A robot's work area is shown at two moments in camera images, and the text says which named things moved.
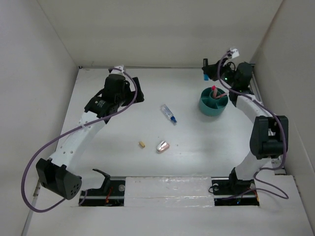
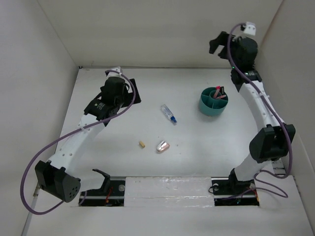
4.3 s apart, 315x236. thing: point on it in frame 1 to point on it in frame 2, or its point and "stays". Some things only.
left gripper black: (127, 87) stays
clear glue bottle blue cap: (168, 113) stays
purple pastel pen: (221, 96) stays
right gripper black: (212, 73) to (222, 40)
